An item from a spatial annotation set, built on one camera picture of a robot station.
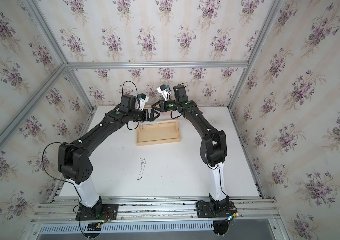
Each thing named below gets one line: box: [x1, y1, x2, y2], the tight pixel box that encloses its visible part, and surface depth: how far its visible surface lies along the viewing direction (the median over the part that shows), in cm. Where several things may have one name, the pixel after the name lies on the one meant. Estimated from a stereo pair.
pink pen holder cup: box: [161, 110, 172, 117], surface depth 82 cm
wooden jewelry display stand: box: [136, 119, 181, 147], surface depth 105 cm
